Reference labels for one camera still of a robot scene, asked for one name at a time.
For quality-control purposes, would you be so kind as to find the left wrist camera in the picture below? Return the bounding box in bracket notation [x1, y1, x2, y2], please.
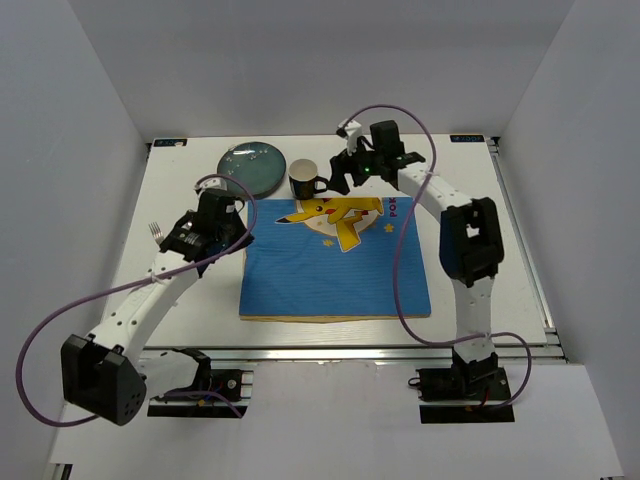
[194, 176, 229, 197]

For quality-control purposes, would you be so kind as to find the right table corner sticker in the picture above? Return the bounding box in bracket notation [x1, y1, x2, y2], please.
[449, 134, 485, 143]

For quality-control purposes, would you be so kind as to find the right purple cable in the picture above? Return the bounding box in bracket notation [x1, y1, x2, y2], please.
[344, 103, 534, 412]

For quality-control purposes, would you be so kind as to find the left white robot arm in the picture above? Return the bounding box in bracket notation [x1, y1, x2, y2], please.
[61, 196, 253, 425]

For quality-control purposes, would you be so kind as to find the left table corner sticker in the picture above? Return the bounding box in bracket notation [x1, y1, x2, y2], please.
[152, 138, 187, 148]

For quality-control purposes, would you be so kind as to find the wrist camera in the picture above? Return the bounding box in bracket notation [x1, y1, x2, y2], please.
[194, 176, 229, 197]
[336, 120, 363, 155]

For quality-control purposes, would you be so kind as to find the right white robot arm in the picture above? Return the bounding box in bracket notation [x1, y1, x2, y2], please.
[329, 120, 504, 401]

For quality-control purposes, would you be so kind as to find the teal ceramic plate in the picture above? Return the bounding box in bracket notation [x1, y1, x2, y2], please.
[217, 141, 287, 198]

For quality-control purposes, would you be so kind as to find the aluminium table rail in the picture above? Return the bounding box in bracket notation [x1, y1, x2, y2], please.
[143, 345, 565, 361]

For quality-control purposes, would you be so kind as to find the table corner sticker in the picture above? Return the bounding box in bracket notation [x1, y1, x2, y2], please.
[449, 134, 485, 143]
[152, 138, 187, 148]

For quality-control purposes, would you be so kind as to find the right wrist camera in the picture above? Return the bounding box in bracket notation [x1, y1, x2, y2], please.
[336, 120, 363, 155]

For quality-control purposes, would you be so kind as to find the blue Pikachu placemat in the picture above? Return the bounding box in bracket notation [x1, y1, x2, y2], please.
[239, 197, 431, 323]

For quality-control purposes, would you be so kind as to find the silver fork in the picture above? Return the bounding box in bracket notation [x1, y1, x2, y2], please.
[148, 222, 164, 246]

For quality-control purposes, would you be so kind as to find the dark blue mug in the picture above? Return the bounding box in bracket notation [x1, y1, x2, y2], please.
[288, 159, 328, 200]

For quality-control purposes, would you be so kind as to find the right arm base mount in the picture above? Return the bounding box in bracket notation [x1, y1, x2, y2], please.
[407, 368, 515, 425]

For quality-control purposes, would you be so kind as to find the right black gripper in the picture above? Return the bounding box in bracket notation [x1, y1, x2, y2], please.
[328, 136, 384, 196]

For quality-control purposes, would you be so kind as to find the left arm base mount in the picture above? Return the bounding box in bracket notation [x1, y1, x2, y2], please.
[138, 348, 254, 419]

